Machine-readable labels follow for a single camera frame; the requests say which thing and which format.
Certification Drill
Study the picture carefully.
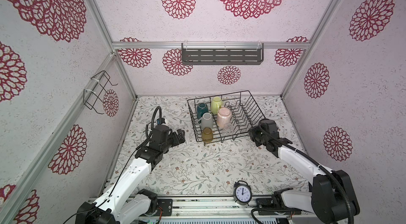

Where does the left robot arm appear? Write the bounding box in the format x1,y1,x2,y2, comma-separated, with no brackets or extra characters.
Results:
75,124,186,224

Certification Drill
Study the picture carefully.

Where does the amber glass cup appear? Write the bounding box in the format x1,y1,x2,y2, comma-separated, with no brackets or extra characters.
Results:
202,127,214,144

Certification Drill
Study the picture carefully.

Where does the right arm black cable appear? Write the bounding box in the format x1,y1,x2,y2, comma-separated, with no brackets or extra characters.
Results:
250,125,354,224

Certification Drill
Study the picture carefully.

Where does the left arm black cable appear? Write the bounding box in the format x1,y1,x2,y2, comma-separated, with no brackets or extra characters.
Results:
61,106,163,224

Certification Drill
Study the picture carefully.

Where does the pink iridescent mug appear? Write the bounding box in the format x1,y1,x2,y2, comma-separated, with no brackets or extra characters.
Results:
217,107,232,128

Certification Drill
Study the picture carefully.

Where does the black wire dish rack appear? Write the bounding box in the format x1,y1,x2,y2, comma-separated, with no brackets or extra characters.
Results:
187,90,265,145

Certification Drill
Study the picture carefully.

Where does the cream grey-handled mug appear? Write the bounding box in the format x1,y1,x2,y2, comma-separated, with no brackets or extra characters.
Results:
200,113,214,130

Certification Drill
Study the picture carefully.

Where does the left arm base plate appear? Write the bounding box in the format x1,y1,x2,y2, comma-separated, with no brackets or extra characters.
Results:
151,199,173,217

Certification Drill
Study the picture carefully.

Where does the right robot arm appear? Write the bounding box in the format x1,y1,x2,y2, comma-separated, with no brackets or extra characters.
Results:
248,118,360,224

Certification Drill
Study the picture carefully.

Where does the grey wall shelf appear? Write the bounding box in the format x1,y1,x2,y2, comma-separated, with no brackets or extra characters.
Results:
181,43,264,66

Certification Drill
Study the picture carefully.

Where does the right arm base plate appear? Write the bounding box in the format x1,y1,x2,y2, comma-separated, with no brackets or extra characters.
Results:
255,198,301,216

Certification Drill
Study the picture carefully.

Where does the black wire wall holder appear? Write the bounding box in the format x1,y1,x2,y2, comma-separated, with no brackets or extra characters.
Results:
82,70,118,115

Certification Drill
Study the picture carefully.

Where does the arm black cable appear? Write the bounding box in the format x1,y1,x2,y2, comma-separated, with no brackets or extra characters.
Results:
61,106,163,224
250,125,354,224

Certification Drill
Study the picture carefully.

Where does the black alarm clock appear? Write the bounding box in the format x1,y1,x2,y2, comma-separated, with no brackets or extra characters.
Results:
233,180,252,206

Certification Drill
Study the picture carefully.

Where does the light green mug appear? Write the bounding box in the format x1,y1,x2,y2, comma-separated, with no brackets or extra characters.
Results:
210,96,223,115

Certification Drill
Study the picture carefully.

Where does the dark green mug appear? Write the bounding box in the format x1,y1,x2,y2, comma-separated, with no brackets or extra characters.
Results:
197,102,209,120

